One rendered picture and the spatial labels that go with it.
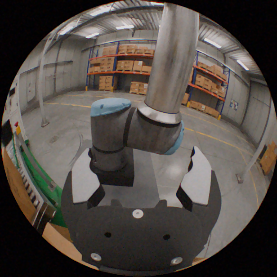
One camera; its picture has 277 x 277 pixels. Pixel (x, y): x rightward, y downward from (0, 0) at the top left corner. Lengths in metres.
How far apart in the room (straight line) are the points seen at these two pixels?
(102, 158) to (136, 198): 0.24
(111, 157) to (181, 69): 0.38
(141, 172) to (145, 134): 0.31
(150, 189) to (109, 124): 0.37
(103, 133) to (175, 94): 0.25
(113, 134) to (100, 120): 0.06
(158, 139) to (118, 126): 0.13
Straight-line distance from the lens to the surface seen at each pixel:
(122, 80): 8.62
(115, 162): 0.41
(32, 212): 0.91
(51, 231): 0.88
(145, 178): 0.55
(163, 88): 0.25
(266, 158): 6.73
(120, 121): 0.31
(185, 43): 0.26
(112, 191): 0.50
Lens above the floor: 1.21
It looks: 35 degrees down
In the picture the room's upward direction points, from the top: 9 degrees clockwise
